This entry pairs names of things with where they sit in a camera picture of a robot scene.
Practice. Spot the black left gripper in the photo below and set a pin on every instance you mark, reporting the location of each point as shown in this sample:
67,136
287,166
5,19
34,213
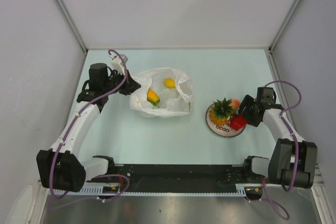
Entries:
129,85

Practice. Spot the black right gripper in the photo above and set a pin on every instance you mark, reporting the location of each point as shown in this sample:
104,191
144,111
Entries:
247,101

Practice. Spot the orange pink fake peach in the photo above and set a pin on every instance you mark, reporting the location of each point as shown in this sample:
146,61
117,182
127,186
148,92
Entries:
235,104

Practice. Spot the red fake pepper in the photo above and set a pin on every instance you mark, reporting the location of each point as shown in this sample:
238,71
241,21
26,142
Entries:
237,122

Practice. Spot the orange fake pineapple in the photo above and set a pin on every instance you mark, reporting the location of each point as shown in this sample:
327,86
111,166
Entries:
221,111

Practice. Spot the yellow fake mango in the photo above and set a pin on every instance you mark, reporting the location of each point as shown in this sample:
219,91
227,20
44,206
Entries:
169,83

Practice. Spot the white plastic bag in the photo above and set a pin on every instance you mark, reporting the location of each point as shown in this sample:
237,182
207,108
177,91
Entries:
173,102

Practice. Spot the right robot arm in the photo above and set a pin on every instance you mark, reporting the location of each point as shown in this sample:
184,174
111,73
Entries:
293,161

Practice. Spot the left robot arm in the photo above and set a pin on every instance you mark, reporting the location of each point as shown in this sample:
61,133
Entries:
59,167

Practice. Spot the orange green fake papaya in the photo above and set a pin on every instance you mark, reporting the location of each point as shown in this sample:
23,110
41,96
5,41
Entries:
153,98

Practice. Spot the round printed plate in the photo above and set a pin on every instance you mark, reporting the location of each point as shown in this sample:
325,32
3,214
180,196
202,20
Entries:
222,130

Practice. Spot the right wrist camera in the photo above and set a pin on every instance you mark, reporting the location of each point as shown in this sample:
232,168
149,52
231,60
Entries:
266,95

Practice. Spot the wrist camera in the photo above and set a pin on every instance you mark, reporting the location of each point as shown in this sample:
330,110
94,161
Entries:
119,62
266,95

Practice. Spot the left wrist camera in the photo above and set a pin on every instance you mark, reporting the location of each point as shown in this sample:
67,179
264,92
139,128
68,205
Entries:
119,62

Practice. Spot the white slotted cable duct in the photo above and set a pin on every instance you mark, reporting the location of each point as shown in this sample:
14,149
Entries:
208,189

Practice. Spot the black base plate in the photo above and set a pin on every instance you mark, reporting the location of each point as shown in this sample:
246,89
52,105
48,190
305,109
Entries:
192,174

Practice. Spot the left aluminium corner post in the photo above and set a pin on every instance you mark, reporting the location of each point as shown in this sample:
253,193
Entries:
71,24

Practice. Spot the aluminium corner post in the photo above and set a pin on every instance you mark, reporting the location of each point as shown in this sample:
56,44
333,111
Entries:
71,24
289,15

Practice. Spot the right aluminium corner post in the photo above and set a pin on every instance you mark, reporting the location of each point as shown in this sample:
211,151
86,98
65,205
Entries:
289,15

